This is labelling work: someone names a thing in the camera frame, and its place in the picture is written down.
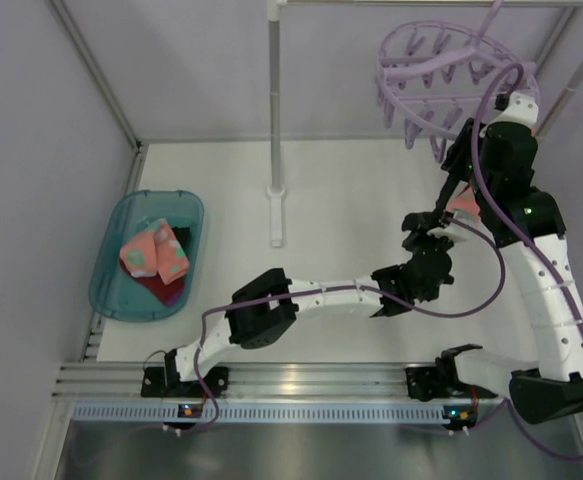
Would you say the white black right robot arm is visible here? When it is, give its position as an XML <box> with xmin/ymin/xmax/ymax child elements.
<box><xmin>402</xmin><ymin>119</ymin><xmax>583</xmax><ymax>424</ymax></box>

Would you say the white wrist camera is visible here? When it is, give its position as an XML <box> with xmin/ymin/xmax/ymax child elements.
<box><xmin>428</xmin><ymin>210</ymin><xmax>474</xmax><ymax>244</ymax></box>
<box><xmin>490</xmin><ymin>91</ymin><xmax>539</xmax><ymax>130</ymax></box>

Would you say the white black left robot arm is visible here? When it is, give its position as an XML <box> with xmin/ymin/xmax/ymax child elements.
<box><xmin>141</xmin><ymin>211</ymin><xmax>454</xmax><ymax>398</ymax></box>

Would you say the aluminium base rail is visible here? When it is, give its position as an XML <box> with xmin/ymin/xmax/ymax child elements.
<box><xmin>53</xmin><ymin>363</ymin><xmax>562</xmax><ymax>400</ymax></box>

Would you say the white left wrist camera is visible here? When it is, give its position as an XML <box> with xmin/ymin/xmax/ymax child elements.
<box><xmin>428</xmin><ymin>210</ymin><xmax>474</xmax><ymax>244</ymax></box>

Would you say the grey slotted cable duct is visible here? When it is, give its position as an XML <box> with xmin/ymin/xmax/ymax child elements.
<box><xmin>72</xmin><ymin>403</ymin><xmax>473</xmax><ymax>425</ymax></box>

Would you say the white grey rack pole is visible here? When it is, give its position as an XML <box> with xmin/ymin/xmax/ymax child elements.
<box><xmin>266</xmin><ymin>1</ymin><xmax>285</xmax><ymax>248</ymax></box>

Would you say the black sock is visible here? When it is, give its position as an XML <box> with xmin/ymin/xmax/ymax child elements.
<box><xmin>172</xmin><ymin>227</ymin><xmax>191</xmax><ymax>252</ymax></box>
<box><xmin>433</xmin><ymin>173</ymin><xmax>462</xmax><ymax>225</ymax></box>

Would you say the lilac round clip hanger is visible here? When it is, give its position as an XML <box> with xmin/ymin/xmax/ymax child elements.
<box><xmin>375</xmin><ymin>1</ymin><xmax>540</xmax><ymax>163</ymax></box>

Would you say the teal transparent plastic bin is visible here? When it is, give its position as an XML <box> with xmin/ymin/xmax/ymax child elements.
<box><xmin>89</xmin><ymin>190</ymin><xmax>204</xmax><ymax>322</ymax></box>

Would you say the pink patterned sock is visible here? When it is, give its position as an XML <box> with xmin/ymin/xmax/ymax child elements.
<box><xmin>446</xmin><ymin>185</ymin><xmax>480</xmax><ymax>223</ymax></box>
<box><xmin>119</xmin><ymin>218</ymin><xmax>190</xmax><ymax>284</ymax></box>

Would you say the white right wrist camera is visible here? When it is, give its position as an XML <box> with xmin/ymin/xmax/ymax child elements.
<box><xmin>490</xmin><ymin>91</ymin><xmax>539</xmax><ymax>130</ymax></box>

